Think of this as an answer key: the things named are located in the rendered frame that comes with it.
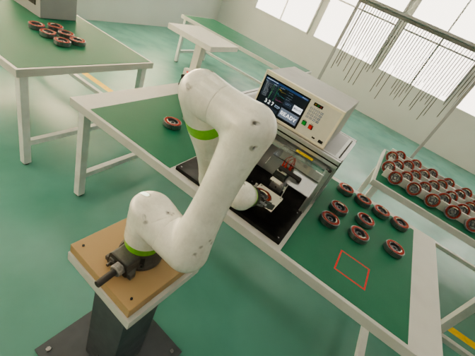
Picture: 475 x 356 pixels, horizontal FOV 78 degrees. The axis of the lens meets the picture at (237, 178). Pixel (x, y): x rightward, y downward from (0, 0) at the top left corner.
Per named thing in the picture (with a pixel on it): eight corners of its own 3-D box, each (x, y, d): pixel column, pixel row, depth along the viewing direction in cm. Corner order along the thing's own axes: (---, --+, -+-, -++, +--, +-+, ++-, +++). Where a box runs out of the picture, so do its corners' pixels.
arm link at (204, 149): (210, 147, 82) (233, 121, 87) (179, 129, 85) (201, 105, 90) (218, 203, 113) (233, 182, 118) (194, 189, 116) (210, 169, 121)
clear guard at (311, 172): (307, 198, 126) (314, 187, 123) (262, 167, 133) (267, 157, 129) (327, 172, 152) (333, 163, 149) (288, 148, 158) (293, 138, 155)
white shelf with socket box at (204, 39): (191, 110, 212) (211, 46, 187) (155, 86, 221) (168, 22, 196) (218, 103, 239) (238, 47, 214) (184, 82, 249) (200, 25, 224)
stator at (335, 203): (343, 220, 171) (347, 215, 169) (326, 209, 173) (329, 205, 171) (346, 211, 180) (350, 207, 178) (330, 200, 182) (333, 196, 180)
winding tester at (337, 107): (322, 150, 145) (346, 113, 134) (251, 106, 156) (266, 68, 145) (340, 132, 176) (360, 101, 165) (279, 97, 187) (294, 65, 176)
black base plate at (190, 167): (278, 245, 135) (280, 241, 134) (174, 169, 152) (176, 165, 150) (309, 203, 173) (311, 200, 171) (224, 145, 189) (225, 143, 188)
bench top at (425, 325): (435, 381, 115) (444, 376, 112) (69, 104, 171) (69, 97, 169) (430, 244, 195) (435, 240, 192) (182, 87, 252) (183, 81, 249)
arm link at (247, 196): (242, 217, 103) (258, 188, 102) (213, 198, 106) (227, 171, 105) (251, 215, 116) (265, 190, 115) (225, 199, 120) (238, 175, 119)
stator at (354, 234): (344, 227, 165) (348, 222, 163) (360, 231, 168) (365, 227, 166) (351, 242, 156) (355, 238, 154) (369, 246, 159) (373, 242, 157)
